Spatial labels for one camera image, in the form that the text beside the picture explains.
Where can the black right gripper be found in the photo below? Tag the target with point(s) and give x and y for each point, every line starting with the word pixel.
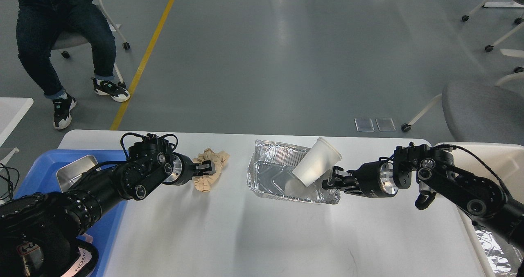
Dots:
pixel 378 179

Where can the beige cloth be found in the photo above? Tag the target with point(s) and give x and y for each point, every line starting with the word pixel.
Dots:
pixel 220 159

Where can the foil tray in bin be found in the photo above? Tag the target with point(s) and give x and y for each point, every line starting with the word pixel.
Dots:
pixel 496 258

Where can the white side table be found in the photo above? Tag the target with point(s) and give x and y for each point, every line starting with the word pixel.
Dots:
pixel 12 110

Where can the white paper cup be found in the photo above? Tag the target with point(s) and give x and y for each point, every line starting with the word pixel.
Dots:
pixel 320 159

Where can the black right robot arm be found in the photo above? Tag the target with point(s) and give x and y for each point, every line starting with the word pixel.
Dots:
pixel 487 203

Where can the white paper scrap on floor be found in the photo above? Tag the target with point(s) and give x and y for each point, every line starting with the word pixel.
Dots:
pixel 115 28

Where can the aluminium foil tray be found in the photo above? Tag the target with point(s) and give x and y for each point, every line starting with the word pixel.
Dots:
pixel 270 175

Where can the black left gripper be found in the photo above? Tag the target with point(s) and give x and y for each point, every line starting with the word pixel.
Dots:
pixel 184 169

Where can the clear floor plate right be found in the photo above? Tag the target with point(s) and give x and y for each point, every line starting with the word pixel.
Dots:
pixel 385 124

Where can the clear floor plate left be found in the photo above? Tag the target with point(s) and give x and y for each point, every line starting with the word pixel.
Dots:
pixel 364 124

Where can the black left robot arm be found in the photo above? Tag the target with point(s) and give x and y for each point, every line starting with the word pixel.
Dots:
pixel 40 232

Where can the grey office chair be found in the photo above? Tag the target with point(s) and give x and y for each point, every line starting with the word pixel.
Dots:
pixel 479 113

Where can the stainless steel rectangular pan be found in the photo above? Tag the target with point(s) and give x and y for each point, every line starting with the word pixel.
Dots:
pixel 69 174

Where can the blue plastic tray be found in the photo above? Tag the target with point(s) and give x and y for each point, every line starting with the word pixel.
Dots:
pixel 42 178

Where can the clear floor plate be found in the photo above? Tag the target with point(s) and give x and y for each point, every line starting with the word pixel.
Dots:
pixel 364 124
pixel 385 124

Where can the white plastic bin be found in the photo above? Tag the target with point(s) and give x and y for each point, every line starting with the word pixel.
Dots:
pixel 466 256

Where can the pink ribbed mug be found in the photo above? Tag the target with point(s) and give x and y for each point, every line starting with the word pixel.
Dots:
pixel 87 260

